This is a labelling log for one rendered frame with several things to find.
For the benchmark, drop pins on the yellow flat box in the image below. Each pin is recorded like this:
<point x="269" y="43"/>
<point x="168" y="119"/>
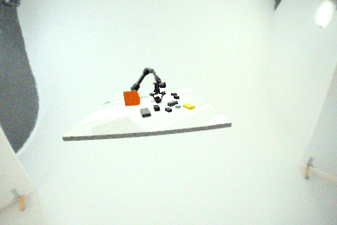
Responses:
<point x="188" y="106"/>

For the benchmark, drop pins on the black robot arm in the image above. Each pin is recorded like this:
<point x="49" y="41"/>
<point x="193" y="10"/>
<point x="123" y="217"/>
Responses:
<point x="158" y="83"/>

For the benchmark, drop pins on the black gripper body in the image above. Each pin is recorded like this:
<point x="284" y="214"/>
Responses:
<point x="157" y="92"/>

